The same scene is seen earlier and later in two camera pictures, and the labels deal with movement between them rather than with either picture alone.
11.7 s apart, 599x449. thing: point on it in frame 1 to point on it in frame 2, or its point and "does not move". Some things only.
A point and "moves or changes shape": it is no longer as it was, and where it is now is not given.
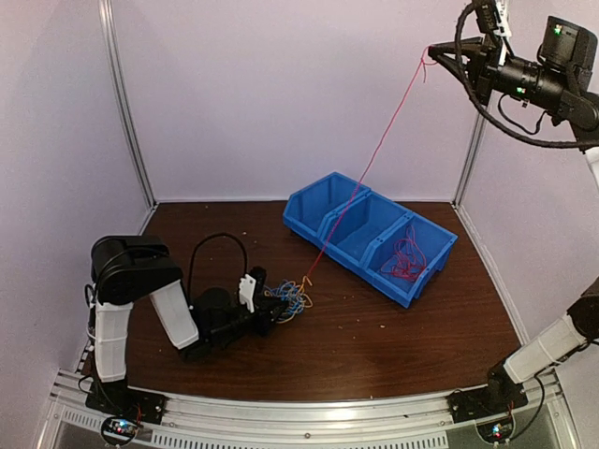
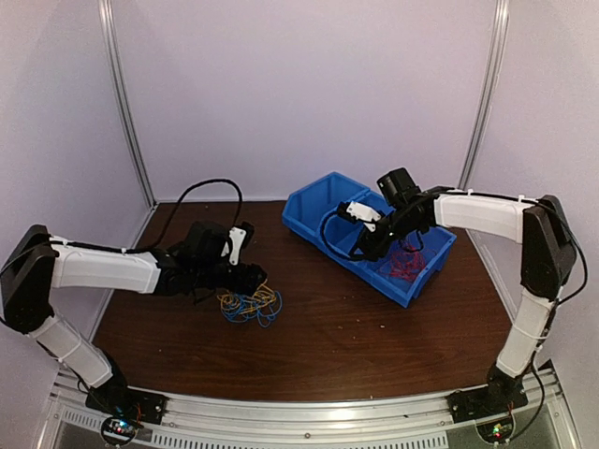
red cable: [408, 259] does not move
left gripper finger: [277, 313] to [256, 276]
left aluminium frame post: [106, 12] does not move
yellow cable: [292, 297] moves or changes shape
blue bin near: [405, 258] does not move
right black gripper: [479, 71] to [368, 241]
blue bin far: [307, 208] does not move
